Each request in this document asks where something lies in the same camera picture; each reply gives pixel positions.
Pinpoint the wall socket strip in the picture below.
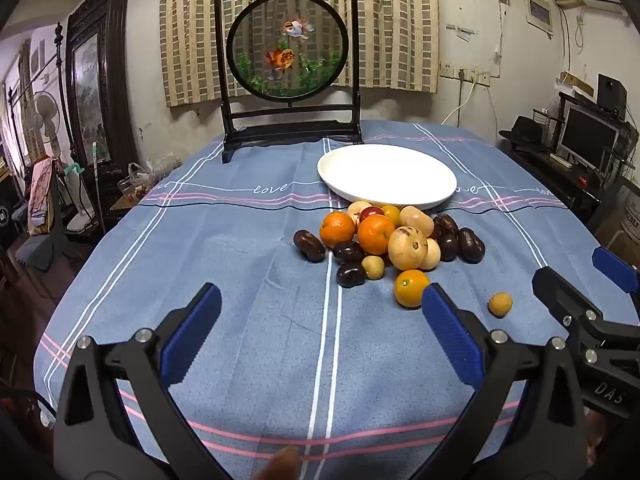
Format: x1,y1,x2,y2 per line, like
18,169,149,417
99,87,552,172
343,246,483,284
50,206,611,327
439,62,492,86

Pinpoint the dark purple wax apple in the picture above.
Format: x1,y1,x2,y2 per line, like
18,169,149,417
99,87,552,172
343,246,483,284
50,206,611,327
293,230,327,264
436,233,460,262
332,241,366,264
432,213,460,238
336,262,367,289
457,227,487,264

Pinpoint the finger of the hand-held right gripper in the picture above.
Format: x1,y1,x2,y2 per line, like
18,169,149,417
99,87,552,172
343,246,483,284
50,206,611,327
591,246,640,306
531,266,609,342

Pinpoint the electrical panel box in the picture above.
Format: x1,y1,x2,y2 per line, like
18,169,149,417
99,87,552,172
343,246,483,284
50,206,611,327
524,0,556,38

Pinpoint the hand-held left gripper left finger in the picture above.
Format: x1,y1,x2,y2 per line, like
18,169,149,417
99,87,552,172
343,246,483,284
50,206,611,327
52,282,233,480

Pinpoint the beige flat box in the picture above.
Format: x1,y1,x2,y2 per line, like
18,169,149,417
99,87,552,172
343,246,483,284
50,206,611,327
556,71,596,99

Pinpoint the white plate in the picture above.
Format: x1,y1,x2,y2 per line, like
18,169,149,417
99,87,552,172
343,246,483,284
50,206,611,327
317,145,458,211

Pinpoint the computer monitor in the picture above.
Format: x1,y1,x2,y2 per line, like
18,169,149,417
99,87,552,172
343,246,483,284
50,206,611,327
556,104,622,170

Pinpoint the standing fan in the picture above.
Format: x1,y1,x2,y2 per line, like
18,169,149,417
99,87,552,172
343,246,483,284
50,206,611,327
25,91,96,233

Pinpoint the longan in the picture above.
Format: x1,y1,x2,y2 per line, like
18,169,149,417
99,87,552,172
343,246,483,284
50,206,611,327
488,292,514,318
361,255,386,281

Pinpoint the mandarin orange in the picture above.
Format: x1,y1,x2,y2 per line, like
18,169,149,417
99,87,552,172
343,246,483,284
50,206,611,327
320,211,357,250
357,214,397,256

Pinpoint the goldfish screen ornament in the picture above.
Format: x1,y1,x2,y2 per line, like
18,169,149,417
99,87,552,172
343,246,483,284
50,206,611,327
214,0,364,164

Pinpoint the person's left hand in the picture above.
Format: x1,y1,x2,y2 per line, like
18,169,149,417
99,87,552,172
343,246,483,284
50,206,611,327
250,446,302,480

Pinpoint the black hat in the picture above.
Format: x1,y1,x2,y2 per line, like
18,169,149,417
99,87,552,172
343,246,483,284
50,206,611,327
498,115,547,148

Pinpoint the black desk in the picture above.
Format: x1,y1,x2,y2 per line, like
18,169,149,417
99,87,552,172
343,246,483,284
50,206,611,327
500,135,640,226

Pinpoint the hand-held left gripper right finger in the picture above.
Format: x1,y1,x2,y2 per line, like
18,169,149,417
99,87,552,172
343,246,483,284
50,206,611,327
415,282,588,480

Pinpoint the white cable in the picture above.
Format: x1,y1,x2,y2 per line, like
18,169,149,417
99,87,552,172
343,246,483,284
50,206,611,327
440,77,477,128

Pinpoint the blue striped tablecloth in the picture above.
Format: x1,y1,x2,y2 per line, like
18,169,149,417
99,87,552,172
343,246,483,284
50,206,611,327
32,120,640,480

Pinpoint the checked beige curtain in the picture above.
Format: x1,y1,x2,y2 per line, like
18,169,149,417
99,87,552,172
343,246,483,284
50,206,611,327
160,0,441,108

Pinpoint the black speaker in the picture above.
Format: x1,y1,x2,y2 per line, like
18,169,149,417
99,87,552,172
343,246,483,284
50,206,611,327
596,73,628,121

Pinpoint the beige sack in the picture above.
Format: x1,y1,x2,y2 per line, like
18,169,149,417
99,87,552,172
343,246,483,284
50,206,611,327
607,195,640,256

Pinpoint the hanging pink garment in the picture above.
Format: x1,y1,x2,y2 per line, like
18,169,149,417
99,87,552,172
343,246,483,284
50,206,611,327
27,157,62,236

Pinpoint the person's right hand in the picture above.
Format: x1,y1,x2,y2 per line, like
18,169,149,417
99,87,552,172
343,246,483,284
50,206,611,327
585,407,616,480

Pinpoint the clear plastic bag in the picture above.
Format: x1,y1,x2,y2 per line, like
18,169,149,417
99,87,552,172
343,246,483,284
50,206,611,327
117,157,176,201

